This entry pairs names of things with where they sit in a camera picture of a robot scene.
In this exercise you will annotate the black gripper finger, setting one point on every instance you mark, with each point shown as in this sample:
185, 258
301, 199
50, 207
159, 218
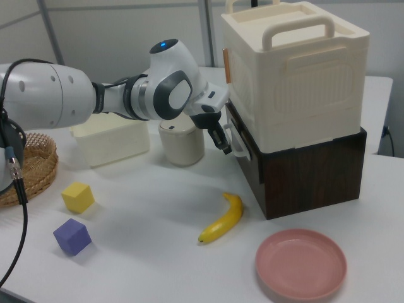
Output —
218, 136

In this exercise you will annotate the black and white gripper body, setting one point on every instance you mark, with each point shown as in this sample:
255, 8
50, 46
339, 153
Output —
211, 101

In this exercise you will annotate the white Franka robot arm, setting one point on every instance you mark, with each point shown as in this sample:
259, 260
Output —
63, 94

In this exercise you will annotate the dark wooden drawer cabinet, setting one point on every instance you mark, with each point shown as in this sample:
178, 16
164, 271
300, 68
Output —
315, 176

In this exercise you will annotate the cream lidded canister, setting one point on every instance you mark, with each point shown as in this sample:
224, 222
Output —
183, 148

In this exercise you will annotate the yellow toy banana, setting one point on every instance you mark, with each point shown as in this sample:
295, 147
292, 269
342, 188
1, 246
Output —
225, 219

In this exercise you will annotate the cream plastic storage box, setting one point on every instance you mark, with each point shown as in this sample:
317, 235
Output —
300, 79

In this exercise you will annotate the cream open plastic bin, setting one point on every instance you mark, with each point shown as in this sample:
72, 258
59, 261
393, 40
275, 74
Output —
110, 142

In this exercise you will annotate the pink plastic plate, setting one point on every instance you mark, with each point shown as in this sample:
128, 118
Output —
300, 265

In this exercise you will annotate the yellow foam cube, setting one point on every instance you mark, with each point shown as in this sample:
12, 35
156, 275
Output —
77, 197

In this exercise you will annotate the purple foam cube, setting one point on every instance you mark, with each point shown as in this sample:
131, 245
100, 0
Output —
71, 236

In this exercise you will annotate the woven wicker basket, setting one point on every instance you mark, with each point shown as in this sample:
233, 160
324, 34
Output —
41, 170

